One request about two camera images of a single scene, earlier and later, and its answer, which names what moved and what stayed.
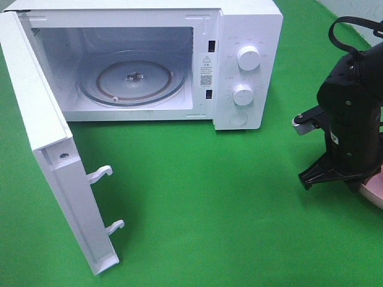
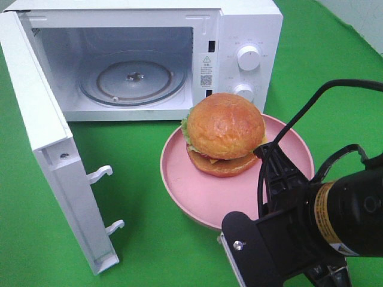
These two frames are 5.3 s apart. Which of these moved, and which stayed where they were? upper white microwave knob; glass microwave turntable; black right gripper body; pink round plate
Moved: pink round plate; black right gripper body
Stayed: upper white microwave knob; glass microwave turntable
